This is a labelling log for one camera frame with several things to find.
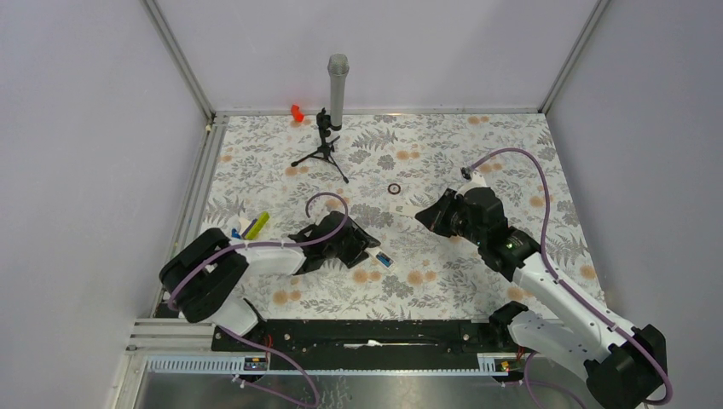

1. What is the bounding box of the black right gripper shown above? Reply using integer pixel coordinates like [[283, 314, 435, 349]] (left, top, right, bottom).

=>
[[415, 188, 485, 246]]

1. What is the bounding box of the white remote battery cover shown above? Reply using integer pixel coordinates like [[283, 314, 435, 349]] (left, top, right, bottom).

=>
[[390, 204, 421, 217]]

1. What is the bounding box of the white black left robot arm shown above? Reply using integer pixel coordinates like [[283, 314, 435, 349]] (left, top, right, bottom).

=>
[[159, 211, 380, 350]]

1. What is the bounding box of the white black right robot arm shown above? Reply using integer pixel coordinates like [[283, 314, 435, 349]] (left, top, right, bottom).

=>
[[414, 187, 668, 408]]

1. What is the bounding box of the brown poker chip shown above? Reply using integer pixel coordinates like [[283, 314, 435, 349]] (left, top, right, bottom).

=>
[[387, 183, 401, 195]]

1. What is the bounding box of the yellow green block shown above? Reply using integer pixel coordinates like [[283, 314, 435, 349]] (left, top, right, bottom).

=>
[[240, 211, 269, 240]]

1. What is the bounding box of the black microphone stand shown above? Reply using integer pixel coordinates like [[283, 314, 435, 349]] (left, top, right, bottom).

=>
[[291, 107, 350, 183]]

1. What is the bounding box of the orange plastic clip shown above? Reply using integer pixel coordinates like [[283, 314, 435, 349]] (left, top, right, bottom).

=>
[[290, 104, 305, 124]]

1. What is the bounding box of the grey microphone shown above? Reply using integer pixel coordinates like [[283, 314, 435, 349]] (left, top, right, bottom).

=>
[[327, 53, 350, 131]]

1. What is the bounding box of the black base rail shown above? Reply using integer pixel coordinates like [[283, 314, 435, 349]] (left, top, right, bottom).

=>
[[211, 320, 530, 370]]

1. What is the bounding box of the slotted grey cable duct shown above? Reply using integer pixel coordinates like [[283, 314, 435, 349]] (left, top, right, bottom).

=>
[[146, 354, 511, 377]]

